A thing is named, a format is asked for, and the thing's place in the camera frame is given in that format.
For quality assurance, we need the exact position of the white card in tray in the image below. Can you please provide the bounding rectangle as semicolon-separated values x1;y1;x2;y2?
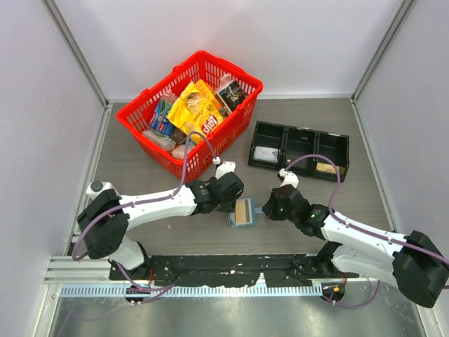
253;146;279;163

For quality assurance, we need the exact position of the yellow Lays chips bag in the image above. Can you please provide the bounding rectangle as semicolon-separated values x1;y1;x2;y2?
168;79;225;136

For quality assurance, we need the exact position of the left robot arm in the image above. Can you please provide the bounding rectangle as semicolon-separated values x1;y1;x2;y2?
72;172;244;279

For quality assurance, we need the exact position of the purple cable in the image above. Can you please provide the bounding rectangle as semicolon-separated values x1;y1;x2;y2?
72;131;218;303
280;154;449;310

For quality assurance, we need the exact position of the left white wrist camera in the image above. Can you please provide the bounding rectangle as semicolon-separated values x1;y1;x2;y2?
213;157;236;179

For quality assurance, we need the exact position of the black snack box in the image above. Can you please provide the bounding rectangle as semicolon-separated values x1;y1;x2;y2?
215;80;247;112

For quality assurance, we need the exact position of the black three-compartment tray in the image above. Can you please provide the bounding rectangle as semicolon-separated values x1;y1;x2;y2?
248;121;349;181

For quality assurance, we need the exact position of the blue card holder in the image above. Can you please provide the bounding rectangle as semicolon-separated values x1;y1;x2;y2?
228;197;263;228

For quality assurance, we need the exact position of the pink wrapped packet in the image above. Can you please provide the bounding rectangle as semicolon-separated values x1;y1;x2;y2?
171;144;194;159

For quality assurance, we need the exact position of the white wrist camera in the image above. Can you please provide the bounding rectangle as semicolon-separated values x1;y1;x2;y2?
213;157;236;179
278;168;299;188

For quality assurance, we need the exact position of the blue green packet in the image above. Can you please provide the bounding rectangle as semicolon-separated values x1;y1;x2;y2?
150;99;175;137

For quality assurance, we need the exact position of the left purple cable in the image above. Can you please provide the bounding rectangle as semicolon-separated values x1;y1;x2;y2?
72;131;218;303

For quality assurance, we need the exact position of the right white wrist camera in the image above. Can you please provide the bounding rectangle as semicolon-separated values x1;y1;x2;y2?
278;168;299;188

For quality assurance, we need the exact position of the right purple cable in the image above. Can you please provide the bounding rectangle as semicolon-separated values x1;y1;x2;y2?
280;154;449;310

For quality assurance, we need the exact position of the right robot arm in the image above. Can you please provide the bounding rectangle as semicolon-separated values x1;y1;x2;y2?
262;185;448;308

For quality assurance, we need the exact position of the red plastic shopping basket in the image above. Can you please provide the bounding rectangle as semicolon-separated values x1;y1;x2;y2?
116;51;263;178

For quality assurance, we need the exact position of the gold card in tray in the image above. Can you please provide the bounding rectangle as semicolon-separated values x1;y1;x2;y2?
316;162;340;175

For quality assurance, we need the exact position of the clear wrapped packet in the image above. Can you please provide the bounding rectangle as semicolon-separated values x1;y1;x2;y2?
142;129;176;152

